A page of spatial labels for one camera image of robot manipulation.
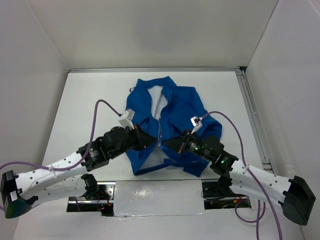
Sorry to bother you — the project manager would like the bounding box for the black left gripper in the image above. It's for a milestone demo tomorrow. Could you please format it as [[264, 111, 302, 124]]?
[[109, 123, 157, 160]]

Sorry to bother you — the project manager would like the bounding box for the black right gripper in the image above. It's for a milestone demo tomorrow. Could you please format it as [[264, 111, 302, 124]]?
[[162, 128, 213, 162]]

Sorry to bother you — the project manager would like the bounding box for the blue zip jacket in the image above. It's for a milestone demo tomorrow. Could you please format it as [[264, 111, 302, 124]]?
[[126, 76, 208, 177]]

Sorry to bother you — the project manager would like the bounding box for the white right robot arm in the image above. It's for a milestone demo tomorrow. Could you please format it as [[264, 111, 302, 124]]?
[[163, 130, 316, 226]]

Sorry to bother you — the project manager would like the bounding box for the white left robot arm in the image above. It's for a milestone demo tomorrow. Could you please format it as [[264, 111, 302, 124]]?
[[0, 124, 157, 219]]

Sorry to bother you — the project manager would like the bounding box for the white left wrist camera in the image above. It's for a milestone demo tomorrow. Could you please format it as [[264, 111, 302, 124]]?
[[118, 109, 135, 130]]

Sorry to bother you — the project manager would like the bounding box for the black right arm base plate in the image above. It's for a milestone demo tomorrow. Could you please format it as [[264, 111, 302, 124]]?
[[200, 179, 251, 210]]

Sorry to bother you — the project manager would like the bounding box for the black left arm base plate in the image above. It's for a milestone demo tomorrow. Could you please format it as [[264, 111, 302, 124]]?
[[66, 173, 116, 217]]

